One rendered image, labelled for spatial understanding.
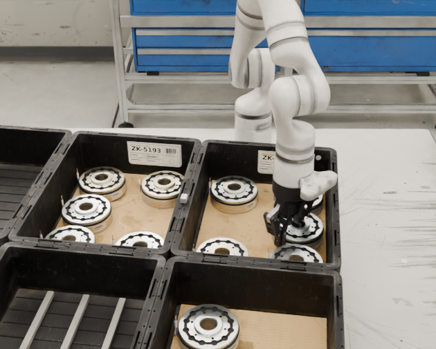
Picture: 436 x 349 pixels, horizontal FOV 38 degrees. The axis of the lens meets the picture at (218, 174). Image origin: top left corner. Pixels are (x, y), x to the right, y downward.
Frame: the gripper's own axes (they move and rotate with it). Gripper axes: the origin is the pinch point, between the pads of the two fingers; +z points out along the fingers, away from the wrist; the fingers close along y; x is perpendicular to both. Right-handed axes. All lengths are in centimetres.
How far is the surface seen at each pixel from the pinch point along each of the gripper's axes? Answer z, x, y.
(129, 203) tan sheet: 2.3, -33.6, 13.6
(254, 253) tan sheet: 2.3, -2.9, 6.8
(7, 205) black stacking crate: 2, -52, 33
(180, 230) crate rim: -6.3, -10.5, 19.4
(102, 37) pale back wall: 69, -256, -138
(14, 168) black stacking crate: 2, -64, 24
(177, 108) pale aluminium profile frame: 72, -158, -111
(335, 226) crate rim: -7.7, 10.4, -0.5
